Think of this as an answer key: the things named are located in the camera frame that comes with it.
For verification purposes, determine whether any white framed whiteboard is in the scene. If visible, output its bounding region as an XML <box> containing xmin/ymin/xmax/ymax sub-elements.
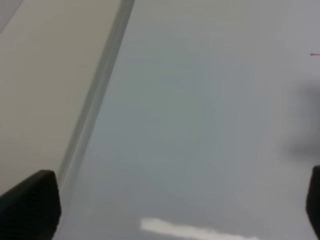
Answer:
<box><xmin>58</xmin><ymin>0</ymin><xmax>320</xmax><ymax>240</ymax></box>

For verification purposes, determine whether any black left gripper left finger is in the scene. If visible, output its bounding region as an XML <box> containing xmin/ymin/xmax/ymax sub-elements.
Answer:
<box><xmin>0</xmin><ymin>170</ymin><xmax>62</xmax><ymax>240</ymax></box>

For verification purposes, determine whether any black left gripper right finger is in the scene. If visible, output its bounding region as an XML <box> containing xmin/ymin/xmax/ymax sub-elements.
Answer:
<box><xmin>305</xmin><ymin>165</ymin><xmax>320</xmax><ymax>239</ymax></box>

